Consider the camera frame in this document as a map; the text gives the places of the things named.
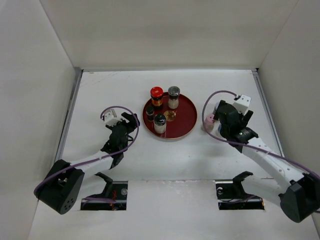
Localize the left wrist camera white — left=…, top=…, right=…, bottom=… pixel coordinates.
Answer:
left=102, top=108, right=121, bottom=127

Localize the small dark spice bottle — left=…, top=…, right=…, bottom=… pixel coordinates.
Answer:
left=145, top=104, right=155, bottom=122

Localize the red round tray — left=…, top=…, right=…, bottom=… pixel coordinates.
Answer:
left=142, top=92, right=198, bottom=140

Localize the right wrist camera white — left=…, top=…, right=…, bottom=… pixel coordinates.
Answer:
left=232, top=94, right=252, bottom=115

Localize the red label grey lid jar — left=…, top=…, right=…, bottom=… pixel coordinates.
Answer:
left=212, top=103, right=219, bottom=115

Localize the red lid sauce jar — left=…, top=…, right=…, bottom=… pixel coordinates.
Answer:
left=150, top=86, right=164, bottom=110

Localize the grey lid white shaker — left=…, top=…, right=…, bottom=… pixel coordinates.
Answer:
left=167, top=86, right=180, bottom=110

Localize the silver lid blue label bottle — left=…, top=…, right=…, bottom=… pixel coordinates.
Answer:
left=217, top=124, right=222, bottom=134

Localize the black cap white bottle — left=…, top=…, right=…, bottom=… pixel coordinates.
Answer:
left=153, top=113, right=167, bottom=134

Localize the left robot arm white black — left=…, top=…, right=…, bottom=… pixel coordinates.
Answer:
left=33, top=112, right=140, bottom=215

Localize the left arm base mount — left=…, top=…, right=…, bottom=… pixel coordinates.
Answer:
left=80, top=172, right=129, bottom=211

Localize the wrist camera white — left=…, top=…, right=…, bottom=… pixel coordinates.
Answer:
left=102, top=108, right=121, bottom=127
left=232, top=94, right=252, bottom=115

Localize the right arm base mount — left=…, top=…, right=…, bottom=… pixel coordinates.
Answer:
left=215, top=171, right=265, bottom=211

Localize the pink cap bottle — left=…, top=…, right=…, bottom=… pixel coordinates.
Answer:
left=202, top=113, right=216, bottom=133

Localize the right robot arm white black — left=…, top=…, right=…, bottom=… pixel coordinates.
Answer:
left=214, top=100, right=320, bottom=223

